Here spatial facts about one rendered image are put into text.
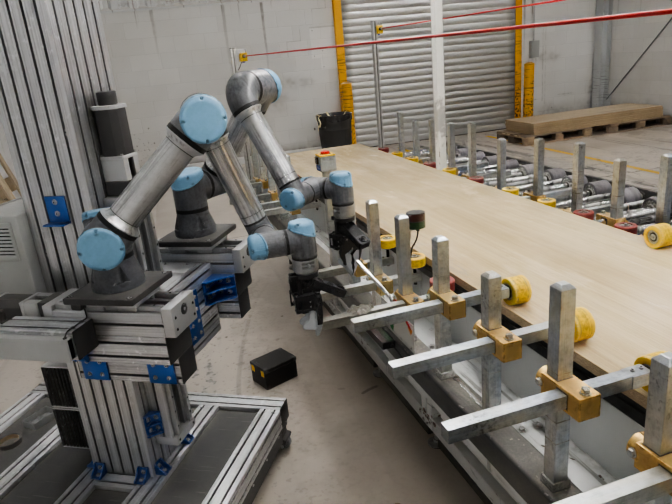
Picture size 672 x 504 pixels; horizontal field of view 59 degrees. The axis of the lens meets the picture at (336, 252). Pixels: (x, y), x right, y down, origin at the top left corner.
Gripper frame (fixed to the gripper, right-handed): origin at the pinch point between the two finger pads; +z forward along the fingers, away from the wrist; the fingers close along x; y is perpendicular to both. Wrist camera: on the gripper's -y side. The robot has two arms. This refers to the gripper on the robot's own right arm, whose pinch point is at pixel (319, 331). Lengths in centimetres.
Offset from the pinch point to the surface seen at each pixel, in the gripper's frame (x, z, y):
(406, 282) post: -2.3, -8.8, -30.6
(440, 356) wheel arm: 51, -13, -14
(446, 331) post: 22.6, -2.6, -31.1
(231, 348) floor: -165, 83, 13
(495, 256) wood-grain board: -11, -8, -68
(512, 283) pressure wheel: 27, -15, -50
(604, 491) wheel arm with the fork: 100, -13, -17
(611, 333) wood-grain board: 52, -8, -62
